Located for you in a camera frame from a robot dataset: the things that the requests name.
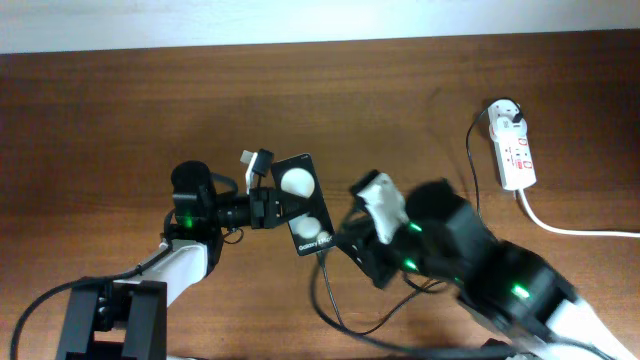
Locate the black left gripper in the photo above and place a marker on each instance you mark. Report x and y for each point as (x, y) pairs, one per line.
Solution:
(264, 213)

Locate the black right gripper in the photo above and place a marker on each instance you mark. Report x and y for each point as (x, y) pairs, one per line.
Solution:
(369, 256)

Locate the black Galaxy smartphone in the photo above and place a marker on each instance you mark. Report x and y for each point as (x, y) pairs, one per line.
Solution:
(310, 224)

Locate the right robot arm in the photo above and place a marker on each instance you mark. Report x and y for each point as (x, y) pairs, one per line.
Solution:
(434, 232)

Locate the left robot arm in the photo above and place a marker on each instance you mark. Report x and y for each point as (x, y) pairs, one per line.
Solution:
(124, 315)

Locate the white USB charger plug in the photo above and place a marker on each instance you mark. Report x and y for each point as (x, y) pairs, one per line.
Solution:
(504, 114)

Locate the white power strip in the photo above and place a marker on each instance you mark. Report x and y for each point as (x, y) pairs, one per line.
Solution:
(513, 154)

